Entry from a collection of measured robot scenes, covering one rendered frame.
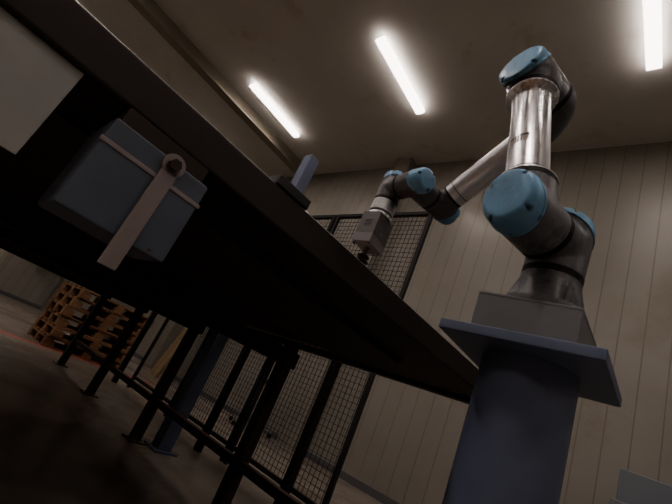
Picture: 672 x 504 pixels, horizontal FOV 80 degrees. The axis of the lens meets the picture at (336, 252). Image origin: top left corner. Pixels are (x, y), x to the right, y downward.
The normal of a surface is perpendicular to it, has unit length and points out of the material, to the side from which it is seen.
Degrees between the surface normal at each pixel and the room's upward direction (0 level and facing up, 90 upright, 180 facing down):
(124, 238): 90
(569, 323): 90
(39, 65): 90
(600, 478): 90
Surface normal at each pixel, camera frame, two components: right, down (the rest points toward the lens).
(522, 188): -0.77, -0.40
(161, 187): 0.71, 0.04
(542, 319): -0.55, -0.51
